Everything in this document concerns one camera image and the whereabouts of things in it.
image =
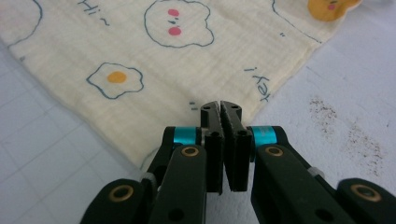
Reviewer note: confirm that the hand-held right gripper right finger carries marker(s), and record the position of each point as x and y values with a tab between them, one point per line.
238	161

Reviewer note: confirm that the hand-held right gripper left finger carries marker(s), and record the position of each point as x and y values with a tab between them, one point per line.
213	155

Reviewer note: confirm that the cream printed cloth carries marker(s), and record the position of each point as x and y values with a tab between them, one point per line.
93	46

